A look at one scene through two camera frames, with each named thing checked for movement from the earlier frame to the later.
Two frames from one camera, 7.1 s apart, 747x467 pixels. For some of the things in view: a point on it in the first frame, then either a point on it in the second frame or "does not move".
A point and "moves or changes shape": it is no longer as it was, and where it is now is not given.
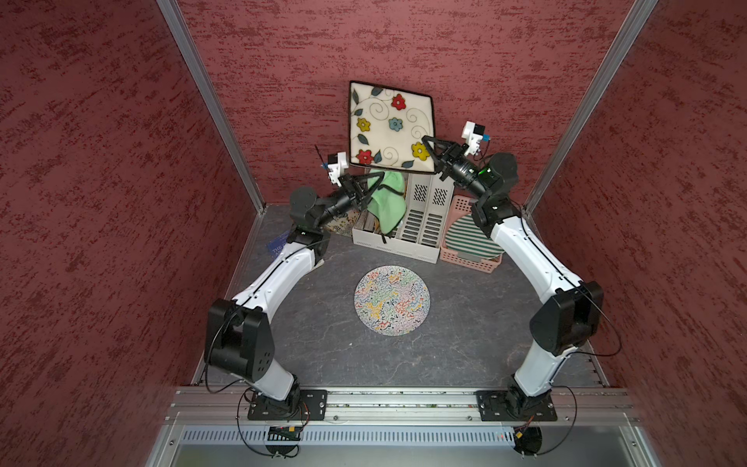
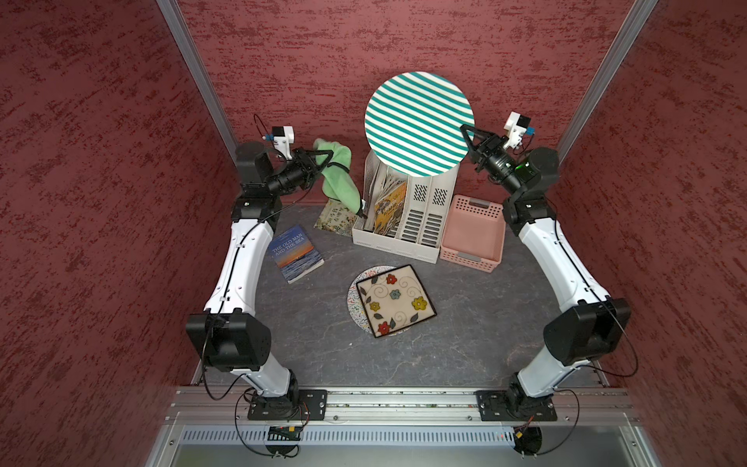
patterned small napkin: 344,224 does not move
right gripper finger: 429,139 → 467,137
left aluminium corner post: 177,21 does not move
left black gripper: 347,183 → 305,161
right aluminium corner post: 589,98 does not move
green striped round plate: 465,236 → 412,124
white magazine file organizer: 427,197 does not move
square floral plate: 387,127 → 395,300
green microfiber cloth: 389,204 moves or changes shape
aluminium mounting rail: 402,407 does not move
